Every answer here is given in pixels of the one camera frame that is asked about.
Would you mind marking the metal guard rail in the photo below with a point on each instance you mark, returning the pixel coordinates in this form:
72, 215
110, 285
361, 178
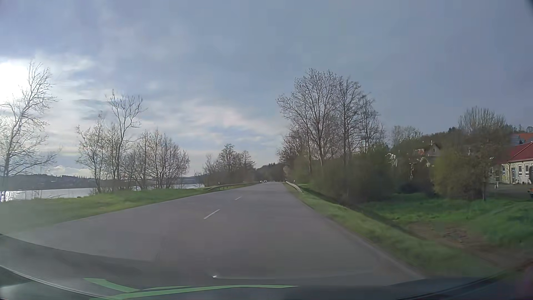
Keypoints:
294, 186
229, 185

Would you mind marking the row of bare trees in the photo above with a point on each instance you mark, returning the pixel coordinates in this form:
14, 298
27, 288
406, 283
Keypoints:
158, 164

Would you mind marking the grey asphalt road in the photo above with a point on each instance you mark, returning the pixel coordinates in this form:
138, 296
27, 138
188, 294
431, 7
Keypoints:
250, 225

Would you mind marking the house with dark roof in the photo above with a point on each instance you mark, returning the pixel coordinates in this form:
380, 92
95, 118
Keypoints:
429, 153

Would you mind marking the car's own bonnet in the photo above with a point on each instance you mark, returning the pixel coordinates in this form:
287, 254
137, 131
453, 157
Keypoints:
258, 291

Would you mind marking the lake water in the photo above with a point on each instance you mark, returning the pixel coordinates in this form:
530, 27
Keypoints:
50, 193

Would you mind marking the leafy tree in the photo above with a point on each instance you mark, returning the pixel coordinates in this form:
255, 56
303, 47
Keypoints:
474, 162

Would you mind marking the grass verge by lake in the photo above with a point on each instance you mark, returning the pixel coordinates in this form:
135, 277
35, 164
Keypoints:
83, 206

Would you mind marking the wooded hill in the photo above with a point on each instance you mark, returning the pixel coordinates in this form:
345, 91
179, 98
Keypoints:
41, 181

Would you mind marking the bare tree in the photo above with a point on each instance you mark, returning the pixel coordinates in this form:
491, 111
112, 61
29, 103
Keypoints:
21, 133

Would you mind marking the group of tall bare trees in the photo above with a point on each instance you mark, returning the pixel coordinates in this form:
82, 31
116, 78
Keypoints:
329, 121

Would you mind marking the grass verge with bank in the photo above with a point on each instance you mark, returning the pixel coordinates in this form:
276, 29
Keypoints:
416, 225

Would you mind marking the green bushes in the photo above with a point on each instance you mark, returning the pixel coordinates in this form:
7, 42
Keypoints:
354, 177

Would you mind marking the building with red roof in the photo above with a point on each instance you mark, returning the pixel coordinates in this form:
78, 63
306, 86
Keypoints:
518, 166

